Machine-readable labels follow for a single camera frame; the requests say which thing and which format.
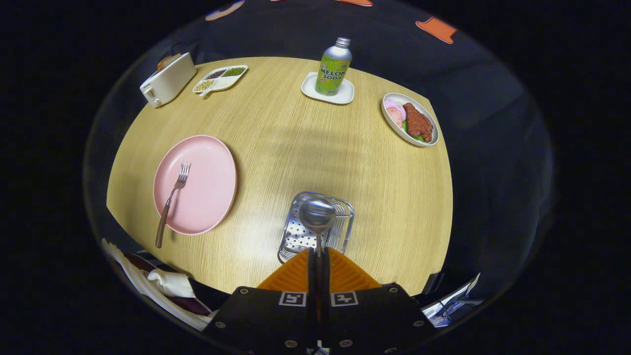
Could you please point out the white cloth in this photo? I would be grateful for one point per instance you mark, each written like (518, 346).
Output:
(170, 283)

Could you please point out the white oval plate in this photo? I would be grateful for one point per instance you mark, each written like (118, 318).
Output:
(392, 125)

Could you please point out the white divided dish with beans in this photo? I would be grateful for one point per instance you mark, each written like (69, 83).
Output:
(220, 80)

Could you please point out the black backdrop cloth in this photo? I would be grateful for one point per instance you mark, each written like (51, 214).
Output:
(493, 148)

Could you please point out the red-brown meat piece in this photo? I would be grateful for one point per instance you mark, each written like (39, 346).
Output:
(418, 122)

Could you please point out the green soda bottle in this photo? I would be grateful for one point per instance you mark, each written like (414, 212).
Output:
(333, 69)

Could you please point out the brown toast slice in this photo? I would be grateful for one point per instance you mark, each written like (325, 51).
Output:
(163, 64)
(173, 59)

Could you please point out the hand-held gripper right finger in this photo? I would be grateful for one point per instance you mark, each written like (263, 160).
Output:
(326, 281)

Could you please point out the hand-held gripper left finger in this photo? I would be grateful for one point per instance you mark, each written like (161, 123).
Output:
(311, 281)

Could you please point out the white toaster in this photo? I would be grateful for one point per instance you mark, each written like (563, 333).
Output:
(167, 84)

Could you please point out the white square coaster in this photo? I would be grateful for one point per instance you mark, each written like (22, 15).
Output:
(345, 93)

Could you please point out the sliced pink ham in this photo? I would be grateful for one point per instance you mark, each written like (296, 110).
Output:
(394, 113)

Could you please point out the pink round plate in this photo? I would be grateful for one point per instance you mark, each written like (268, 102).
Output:
(207, 187)

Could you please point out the green vegetable garnish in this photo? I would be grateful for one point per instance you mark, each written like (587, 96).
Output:
(416, 138)

